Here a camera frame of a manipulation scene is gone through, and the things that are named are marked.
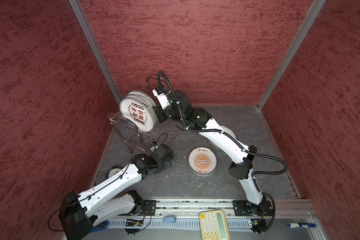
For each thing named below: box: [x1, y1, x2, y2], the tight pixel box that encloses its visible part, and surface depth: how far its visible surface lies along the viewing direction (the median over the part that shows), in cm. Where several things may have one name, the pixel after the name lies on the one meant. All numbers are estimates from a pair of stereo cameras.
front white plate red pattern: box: [119, 97, 155, 133], surface depth 70 cm
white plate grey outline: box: [124, 90, 158, 121], surface depth 65 cm
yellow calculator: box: [199, 209, 231, 240], surface depth 70 cm
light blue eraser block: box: [163, 216, 177, 223], surface depth 71 cm
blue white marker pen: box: [287, 223, 317, 229], surface depth 70 cm
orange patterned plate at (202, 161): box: [188, 146, 218, 177], surface depth 89 cm
